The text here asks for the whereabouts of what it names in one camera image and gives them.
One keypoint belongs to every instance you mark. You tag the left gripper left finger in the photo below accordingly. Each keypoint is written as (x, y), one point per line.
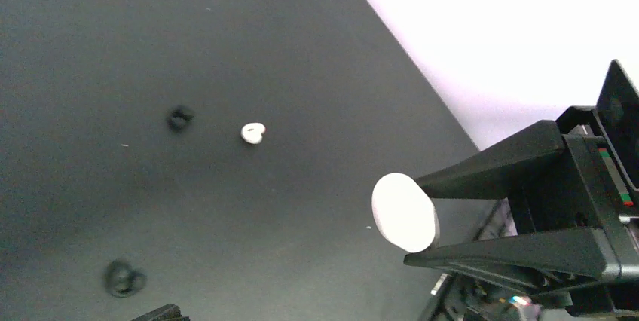
(494, 173)

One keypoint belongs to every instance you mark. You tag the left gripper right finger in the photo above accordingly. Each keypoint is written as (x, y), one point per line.
(551, 261)

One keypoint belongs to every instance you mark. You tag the white earbud charging case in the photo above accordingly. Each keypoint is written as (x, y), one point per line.
(404, 214)

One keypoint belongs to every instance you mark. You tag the white earbud near centre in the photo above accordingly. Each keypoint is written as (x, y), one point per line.
(253, 133)

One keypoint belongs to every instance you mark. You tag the small black table fixture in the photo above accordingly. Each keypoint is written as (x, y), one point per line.
(179, 118)

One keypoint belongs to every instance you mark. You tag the black table fixture far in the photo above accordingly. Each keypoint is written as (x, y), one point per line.
(121, 280)

